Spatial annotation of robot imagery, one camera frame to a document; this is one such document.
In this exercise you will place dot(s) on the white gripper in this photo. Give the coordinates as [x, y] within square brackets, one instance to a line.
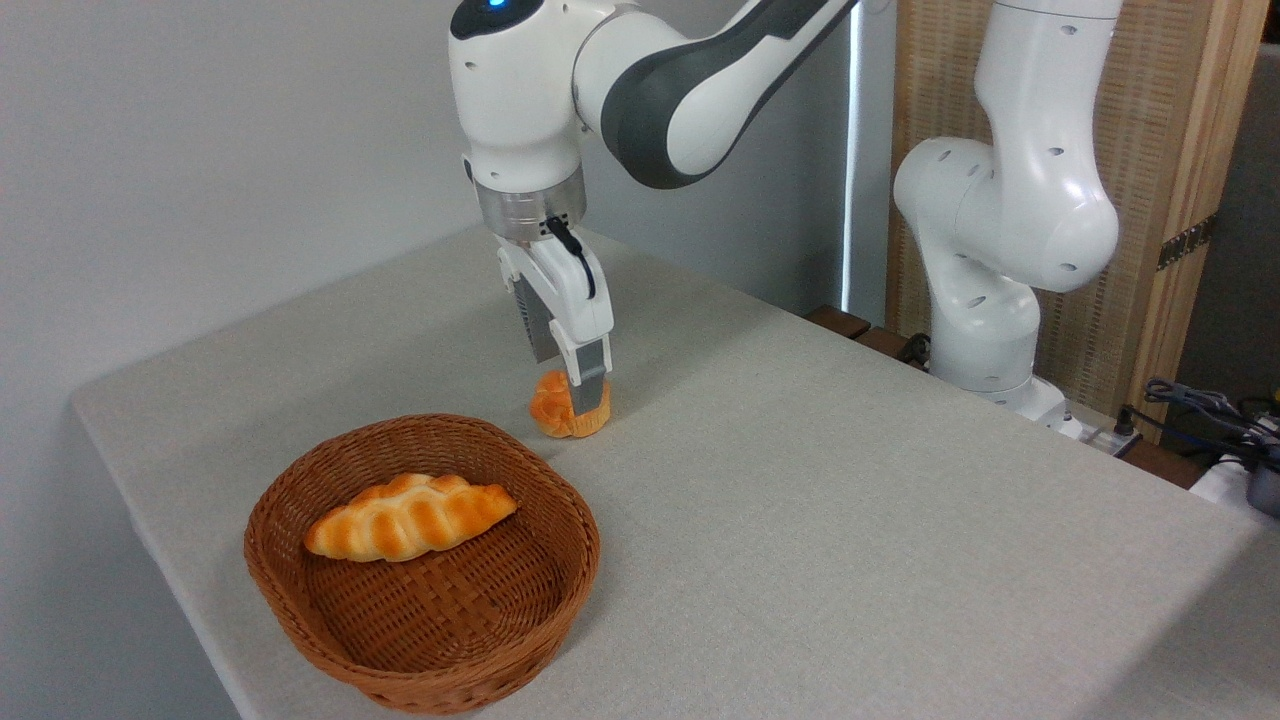
[570, 295]

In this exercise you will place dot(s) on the round orange bread bun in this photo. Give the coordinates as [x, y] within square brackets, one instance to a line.
[548, 405]

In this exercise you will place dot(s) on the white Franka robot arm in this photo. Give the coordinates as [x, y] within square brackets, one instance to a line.
[520, 100]

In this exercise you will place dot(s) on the braided golden bread loaf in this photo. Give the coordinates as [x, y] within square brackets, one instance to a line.
[410, 520]

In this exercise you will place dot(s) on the brown wicker basket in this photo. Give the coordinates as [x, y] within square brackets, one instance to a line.
[450, 640]

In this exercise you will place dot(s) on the grey tablecloth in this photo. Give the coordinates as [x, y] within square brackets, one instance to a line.
[800, 500]

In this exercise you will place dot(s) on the black metal screen hinge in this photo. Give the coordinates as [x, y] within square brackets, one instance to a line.
[1187, 242]

